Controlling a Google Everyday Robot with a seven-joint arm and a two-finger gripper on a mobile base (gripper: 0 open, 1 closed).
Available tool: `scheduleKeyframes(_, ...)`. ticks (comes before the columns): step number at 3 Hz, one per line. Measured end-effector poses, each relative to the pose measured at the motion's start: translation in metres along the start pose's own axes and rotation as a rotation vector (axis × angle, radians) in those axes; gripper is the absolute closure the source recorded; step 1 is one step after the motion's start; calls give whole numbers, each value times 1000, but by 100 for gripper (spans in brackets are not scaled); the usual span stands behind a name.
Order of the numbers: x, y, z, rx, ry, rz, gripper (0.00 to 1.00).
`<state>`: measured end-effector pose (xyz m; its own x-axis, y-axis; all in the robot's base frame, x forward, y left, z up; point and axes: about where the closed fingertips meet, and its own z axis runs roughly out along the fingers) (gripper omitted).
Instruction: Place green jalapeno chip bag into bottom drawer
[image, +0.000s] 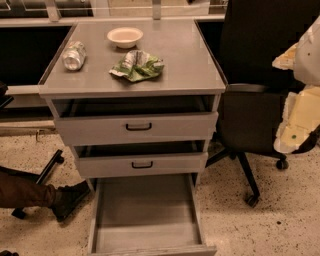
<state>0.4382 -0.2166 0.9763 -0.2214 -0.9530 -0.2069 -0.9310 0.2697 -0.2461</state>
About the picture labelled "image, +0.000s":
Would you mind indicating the white paper bowl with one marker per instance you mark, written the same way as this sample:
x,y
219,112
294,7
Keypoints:
x,y
125,37

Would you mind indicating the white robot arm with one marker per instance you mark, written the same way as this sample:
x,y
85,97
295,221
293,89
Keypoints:
x,y
307,59

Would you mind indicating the crushed silver can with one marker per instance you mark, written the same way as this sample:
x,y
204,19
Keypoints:
x,y
74,56

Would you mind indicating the grey drawer cabinet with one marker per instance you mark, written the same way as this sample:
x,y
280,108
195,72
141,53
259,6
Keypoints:
x,y
189,83

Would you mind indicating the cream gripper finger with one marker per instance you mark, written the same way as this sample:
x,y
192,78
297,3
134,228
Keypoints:
x,y
286,60
299,130

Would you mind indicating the green jalapeno chip bag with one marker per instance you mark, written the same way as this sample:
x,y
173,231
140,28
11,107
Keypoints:
x,y
138,65

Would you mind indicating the black office chair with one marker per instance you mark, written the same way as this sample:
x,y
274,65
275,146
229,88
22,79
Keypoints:
x,y
244,45

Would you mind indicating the bottom grey open drawer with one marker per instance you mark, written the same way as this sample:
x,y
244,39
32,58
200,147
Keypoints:
x,y
147,216

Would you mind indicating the middle grey drawer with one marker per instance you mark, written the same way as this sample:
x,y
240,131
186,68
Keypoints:
x,y
141,165

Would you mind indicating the black shoe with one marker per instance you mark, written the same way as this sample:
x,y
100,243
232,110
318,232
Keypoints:
x,y
67,199

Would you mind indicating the top grey drawer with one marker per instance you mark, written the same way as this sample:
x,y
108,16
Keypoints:
x,y
80,131

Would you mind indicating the person's brown trouser leg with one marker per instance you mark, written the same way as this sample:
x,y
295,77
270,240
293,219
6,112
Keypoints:
x,y
16,191

